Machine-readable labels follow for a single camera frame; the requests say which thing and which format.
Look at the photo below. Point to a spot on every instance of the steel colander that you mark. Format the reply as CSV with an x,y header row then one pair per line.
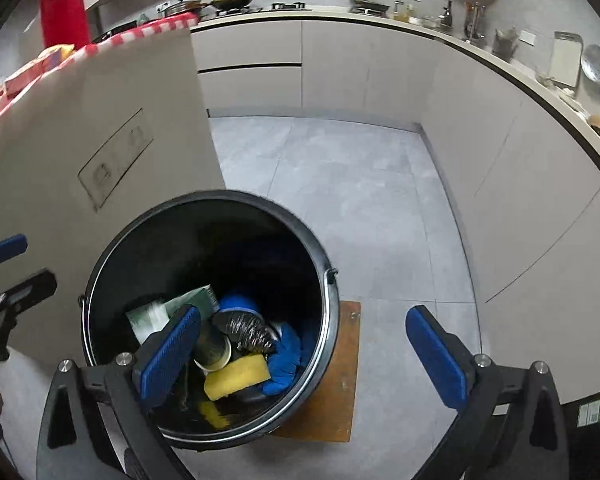
x,y
596,65

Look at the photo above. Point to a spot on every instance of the black built-in appliance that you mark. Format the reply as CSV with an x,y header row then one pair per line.
x,y
592,435

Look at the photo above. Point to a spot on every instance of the black gas stove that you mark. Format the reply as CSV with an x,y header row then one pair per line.
x,y
285,8

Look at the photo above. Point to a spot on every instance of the black plastic bag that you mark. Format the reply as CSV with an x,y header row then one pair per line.
x,y
245,332

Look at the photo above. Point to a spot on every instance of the steel frying pan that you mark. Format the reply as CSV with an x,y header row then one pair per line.
x,y
367,4

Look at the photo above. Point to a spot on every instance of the black utensil holder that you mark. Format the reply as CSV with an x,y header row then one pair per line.
x,y
505,46

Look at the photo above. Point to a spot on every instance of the yellow oil bottles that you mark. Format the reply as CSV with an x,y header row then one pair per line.
x,y
404,14

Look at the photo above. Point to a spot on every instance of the patterned tin can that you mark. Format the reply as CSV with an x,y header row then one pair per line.
x,y
212,347

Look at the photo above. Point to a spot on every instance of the black wok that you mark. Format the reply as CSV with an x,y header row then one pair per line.
x,y
232,2

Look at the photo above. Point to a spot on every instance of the recessed socket panel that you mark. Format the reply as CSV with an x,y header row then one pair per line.
x,y
117,157

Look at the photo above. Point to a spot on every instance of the yellow sponge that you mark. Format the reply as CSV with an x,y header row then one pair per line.
x,y
237,375

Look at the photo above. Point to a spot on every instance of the dark glass bottle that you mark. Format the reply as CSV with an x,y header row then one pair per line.
x,y
447,16

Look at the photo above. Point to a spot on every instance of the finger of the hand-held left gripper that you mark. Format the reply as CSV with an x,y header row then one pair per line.
x,y
7,247
32,290

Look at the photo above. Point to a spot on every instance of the white cutting board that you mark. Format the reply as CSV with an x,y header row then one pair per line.
x,y
566,62

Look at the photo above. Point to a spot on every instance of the red checked tablecloth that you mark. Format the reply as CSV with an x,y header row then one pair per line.
x,y
145,30

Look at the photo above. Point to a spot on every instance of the knife holder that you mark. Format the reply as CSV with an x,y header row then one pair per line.
x,y
475,22

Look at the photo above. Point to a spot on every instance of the white kitchen island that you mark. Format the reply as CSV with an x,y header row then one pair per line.
x,y
55,125

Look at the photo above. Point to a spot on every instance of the beige lower cabinets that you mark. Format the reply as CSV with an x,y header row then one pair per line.
x,y
380,75

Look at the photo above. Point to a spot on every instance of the black bucket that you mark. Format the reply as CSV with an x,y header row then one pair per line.
x,y
205,240

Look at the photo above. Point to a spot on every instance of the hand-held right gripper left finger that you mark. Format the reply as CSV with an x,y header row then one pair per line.
x,y
172,350

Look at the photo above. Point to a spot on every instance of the red thermos flask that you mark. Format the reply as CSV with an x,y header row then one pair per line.
x,y
64,7

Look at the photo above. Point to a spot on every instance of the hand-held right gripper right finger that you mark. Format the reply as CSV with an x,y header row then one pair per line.
x,y
437,360

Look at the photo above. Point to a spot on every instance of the blue towel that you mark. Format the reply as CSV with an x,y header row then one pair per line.
x,y
287,355

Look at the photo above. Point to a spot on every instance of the green carton box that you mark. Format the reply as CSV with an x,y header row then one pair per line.
x,y
180,305

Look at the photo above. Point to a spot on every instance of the blue paper cup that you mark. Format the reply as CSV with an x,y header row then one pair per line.
x,y
237,302

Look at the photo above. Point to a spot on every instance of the wooden stool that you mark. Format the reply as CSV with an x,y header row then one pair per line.
x,y
337,385

